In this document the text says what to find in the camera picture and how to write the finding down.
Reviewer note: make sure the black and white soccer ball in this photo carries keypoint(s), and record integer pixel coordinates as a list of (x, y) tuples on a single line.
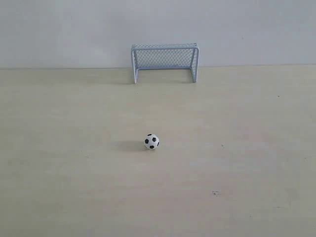
[(151, 141)]

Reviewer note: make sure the small white soccer goal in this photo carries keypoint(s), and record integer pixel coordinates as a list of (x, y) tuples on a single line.
[(165, 57)]

